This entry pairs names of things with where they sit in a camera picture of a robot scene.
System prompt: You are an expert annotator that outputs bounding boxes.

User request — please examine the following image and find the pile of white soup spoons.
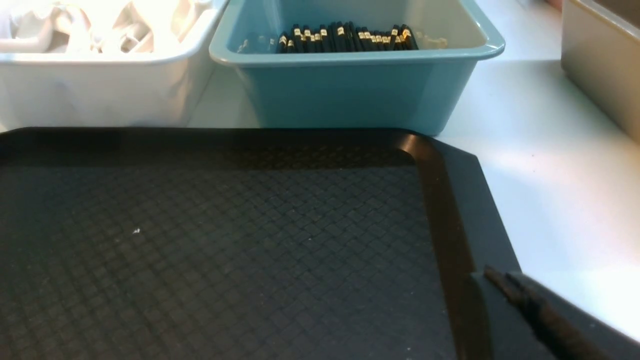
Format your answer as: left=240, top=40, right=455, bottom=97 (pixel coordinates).
left=1, top=0, right=227, bottom=55

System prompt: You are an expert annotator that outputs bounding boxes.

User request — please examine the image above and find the bundle of black chopsticks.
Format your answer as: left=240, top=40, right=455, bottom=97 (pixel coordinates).
left=258, top=22, right=419, bottom=54

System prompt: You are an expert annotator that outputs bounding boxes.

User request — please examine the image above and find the black serving tray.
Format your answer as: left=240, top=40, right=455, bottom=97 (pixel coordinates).
left=1, top=128, right=553, bottom=360

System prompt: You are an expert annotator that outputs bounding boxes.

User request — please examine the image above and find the blue chopstick bin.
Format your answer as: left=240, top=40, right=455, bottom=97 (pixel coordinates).
left=209, top=0, right=506, bottom=136

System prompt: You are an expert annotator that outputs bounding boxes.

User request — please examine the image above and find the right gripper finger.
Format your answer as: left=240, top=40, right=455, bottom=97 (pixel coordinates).
left=458, top=268, right=640, bottom=360

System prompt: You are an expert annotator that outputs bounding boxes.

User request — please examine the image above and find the white spoon bin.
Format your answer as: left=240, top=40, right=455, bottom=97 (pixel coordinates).
left=0, top=0, right=228, bottom=132

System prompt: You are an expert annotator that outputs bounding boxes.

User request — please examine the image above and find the grey bin at right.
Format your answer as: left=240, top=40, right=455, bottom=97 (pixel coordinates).
left=560, top=0, right=640, bottom=142

